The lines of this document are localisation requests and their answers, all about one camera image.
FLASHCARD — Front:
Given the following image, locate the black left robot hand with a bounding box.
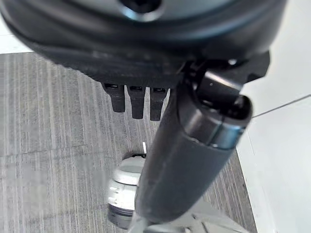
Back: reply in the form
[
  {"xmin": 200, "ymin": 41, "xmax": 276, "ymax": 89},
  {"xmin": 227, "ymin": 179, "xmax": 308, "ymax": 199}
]
[{"xmin": 0, "ymin": 0, "xmax": 299, "ymax": 224}]

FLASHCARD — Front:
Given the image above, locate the white cabinet front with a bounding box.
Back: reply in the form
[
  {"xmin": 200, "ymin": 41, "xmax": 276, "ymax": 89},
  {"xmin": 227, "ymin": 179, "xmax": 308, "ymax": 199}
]
[{"xmin": 235, "ymin": 0, "xmax": 311, "ymax": 233}]

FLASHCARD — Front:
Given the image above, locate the silver robot leg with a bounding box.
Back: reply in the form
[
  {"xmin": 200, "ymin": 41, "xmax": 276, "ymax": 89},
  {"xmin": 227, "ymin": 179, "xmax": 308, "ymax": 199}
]
[{"xmin": 107, "ymin": 152, "xmax": 146, "ymax": 230}]

